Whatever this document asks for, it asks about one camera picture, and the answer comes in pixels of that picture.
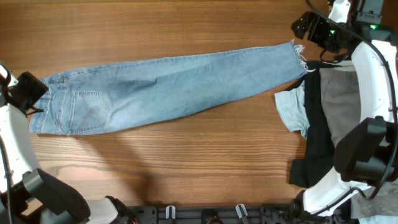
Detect light blue denim jeans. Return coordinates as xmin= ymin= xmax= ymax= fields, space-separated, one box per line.
xmin=29 ymin=42 xmax=307 ymax=135

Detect right white rail clip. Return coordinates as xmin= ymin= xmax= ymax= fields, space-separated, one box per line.
xmin=235 ymin=203 xmax=248 ymax=219

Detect grey garment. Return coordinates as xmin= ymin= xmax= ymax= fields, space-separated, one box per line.
xmin=320 ymin=66 xmax=397 ymax=218

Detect black garment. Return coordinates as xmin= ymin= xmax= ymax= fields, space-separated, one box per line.
xmin=282 ymin=49 xmax=393 ymax=189

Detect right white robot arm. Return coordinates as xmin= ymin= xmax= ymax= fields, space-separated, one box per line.
xmin=287 ymin=1 xmax=397 ymax=223

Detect black mounting rail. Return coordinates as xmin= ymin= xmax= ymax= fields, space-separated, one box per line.
xmin=124 ymin=203 xmax=346 ymax=224

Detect left white rail clip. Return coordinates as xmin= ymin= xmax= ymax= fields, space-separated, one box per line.
xmin=165 ymin=205 xmax=176 ymax=220

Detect white rail clip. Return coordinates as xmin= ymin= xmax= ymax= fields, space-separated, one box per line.
xmin=235 ymin=203 xmax=248 ymax=219
xmin=165 ymin=205 xmax=176 ymax=220

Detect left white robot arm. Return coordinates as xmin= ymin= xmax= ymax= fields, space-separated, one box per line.
xmin=1 ymin=65 xmax=139 ymax=223

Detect light blue shirt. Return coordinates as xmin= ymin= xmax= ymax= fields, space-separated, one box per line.
xmin=274 ymin=82 xmax=310 ymax=139

